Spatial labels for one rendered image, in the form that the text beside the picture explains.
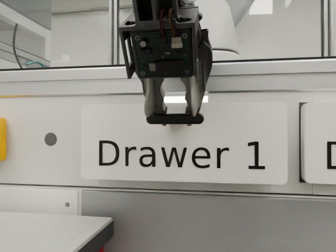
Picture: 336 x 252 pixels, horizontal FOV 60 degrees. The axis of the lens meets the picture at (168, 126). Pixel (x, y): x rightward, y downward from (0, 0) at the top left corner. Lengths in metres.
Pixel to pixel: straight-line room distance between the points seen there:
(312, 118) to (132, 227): 0.31
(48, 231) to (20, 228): 0.04
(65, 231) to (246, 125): 0.27
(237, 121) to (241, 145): 0.03
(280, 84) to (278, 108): 0.05
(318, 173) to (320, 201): 0.05
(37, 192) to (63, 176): 0.05
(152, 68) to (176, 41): 0.04
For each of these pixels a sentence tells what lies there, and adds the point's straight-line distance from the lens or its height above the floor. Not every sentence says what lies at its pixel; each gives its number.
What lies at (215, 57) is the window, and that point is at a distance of 0.47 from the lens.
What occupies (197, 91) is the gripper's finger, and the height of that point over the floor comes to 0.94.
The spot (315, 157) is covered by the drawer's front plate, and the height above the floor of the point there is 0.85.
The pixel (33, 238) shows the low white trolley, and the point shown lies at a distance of 0.41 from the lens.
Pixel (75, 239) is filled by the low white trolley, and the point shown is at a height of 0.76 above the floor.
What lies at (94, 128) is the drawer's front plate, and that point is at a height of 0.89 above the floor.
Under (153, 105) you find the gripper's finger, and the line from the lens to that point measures 0.37.
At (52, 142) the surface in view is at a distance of 0.51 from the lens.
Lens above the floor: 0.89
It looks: 1 degrees up
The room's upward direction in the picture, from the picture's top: straight up
